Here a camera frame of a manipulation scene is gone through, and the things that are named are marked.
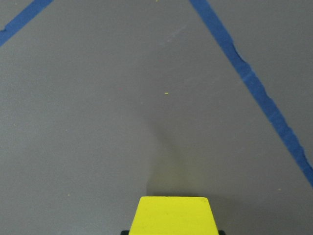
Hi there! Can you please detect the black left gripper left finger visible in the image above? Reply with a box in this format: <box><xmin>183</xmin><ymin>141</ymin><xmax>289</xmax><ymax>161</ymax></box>
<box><xmin>120</xmin><ymin>230</ymin><xmax>129</xmax><ymax>235</ymax></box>

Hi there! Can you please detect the yellow block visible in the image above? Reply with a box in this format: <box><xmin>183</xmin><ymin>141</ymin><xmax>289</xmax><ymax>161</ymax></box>
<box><xmin>129</xmin><ymin>196</ymin><xmax>219</xmax><ymax>235</ymax></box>

